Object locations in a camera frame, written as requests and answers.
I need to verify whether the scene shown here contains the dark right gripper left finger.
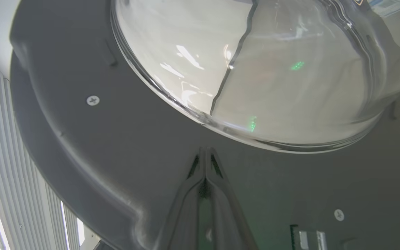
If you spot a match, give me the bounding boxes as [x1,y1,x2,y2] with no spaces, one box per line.
[157,148,206,250]

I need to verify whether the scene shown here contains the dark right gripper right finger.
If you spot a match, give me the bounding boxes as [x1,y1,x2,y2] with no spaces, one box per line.
[206,148,258,250]

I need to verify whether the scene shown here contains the washing machine door with glass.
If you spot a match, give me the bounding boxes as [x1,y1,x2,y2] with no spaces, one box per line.
[9,0,400,250]

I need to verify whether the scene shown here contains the white vertical slatted blinds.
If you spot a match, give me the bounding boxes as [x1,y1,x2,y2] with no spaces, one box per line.
[0,49,82,250]

